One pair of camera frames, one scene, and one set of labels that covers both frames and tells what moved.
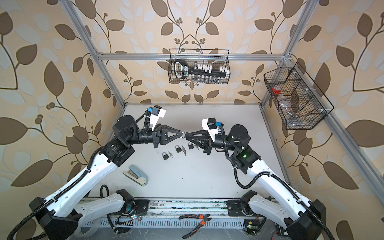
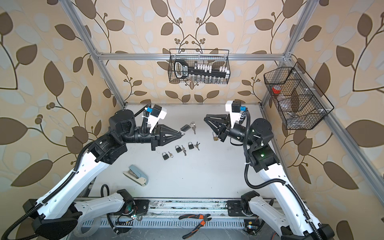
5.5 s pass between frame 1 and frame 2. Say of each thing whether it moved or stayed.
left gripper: stayed
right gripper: moved
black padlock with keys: stayed
